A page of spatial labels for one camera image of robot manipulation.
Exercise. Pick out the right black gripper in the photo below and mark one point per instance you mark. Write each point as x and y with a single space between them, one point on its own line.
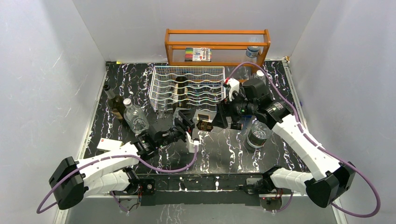
224 108

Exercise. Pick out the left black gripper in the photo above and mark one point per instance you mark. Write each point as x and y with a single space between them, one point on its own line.
187 121

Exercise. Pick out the square bottle brown label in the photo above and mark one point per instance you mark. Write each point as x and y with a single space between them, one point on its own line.
203 122

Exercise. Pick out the dark green wine bottle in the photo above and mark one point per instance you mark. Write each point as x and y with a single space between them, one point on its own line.
180 93

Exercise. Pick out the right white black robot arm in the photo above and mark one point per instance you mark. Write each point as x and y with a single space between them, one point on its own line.
303 145

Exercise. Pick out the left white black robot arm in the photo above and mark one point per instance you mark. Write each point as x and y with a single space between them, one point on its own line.
73 180

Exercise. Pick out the clear bottle black label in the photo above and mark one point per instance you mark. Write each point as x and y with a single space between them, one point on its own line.
258 134

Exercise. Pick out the blue glass bottle white cap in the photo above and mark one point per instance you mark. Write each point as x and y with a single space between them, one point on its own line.
259 78

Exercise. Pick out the round clear bottle white cap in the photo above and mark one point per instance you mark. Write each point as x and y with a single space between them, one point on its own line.
135 117

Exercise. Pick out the dark wine bottle left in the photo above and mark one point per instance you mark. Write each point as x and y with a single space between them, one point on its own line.
115 104

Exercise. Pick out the pack of coloured markers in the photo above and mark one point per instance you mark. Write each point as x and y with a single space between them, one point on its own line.
198 54

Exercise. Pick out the small white blue jar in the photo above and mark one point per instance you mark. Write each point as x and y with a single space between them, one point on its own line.
252 51

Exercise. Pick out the orange wooden shelf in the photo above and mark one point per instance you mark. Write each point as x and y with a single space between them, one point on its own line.
228 46

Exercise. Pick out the white box red mark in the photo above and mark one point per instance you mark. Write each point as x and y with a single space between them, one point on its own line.
106 145

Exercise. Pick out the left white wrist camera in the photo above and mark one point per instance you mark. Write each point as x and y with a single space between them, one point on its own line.
193 145

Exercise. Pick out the white wire wine rack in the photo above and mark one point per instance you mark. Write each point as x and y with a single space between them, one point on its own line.
205 87

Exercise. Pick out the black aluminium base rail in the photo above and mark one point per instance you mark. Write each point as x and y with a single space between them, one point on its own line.
158 189

